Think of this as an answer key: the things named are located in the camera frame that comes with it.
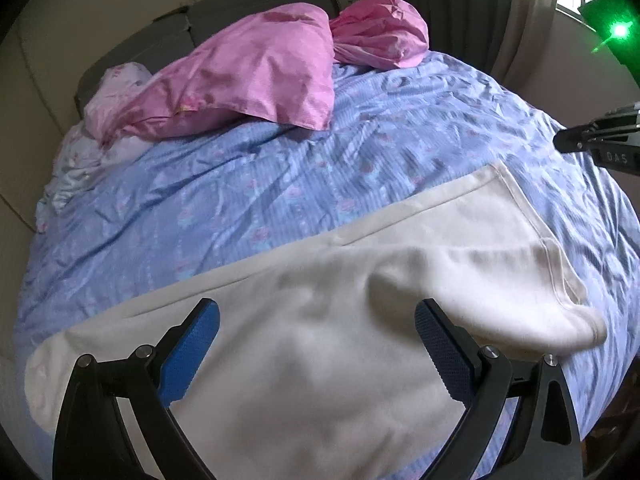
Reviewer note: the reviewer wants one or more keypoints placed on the white pants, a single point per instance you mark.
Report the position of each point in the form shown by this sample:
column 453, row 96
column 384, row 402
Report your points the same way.
column 325, row 310

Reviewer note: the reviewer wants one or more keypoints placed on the grey headboard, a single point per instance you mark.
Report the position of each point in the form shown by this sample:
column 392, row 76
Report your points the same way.
column 220, row 10

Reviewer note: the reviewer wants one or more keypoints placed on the pale floral pillow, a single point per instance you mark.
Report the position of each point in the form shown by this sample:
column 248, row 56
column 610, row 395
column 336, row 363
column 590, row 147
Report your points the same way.
column 110, row 95

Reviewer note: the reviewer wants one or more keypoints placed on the small crumpled pink pillow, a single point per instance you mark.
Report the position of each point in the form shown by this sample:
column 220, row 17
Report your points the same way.
column 380, row 30

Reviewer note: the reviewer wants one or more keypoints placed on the blue floral bed sheet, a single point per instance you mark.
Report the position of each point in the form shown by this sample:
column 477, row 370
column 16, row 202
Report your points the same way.
column 300, row 175

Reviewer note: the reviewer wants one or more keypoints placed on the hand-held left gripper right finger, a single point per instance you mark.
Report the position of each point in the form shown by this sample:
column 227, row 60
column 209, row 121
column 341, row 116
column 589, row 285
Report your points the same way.
column 442, row 350

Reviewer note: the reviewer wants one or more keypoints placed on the large pink pillow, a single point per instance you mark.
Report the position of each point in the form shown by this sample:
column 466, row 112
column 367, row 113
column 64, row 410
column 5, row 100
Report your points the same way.
column 240, row 70

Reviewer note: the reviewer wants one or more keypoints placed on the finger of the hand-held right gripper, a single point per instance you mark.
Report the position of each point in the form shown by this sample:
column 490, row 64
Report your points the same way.
column 575, row 140

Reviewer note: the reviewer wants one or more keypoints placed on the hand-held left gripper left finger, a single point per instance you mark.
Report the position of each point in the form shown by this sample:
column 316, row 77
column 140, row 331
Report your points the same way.
column 192, row 355

